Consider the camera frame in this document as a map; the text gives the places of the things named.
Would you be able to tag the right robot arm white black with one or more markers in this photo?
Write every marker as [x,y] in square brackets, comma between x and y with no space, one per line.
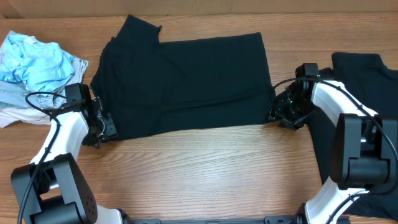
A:
[364,156]

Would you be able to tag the black t-shirt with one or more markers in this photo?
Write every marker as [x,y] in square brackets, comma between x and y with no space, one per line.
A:
[151,87]

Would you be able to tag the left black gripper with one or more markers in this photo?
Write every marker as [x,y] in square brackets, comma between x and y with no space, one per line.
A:
[109,128]

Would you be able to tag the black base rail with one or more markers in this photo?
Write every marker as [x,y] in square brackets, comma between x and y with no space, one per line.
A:
[211,221]

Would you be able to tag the folded blue denim jeans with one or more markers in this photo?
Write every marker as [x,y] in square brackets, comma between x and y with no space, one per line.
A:
[13,94]

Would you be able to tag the black clothes pile right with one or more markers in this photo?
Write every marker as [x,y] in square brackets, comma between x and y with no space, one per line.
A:
[367,78]

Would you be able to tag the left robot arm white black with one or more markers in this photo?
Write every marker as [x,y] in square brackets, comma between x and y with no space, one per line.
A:
[51,188]

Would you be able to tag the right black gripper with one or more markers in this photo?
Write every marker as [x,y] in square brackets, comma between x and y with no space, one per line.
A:
[280,111]

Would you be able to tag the folded pale pink garment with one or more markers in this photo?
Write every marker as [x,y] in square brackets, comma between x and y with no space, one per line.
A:
[26,115]

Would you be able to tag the light blue crumpled shirt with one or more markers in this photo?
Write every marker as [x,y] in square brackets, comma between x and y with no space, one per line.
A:
[26,60]

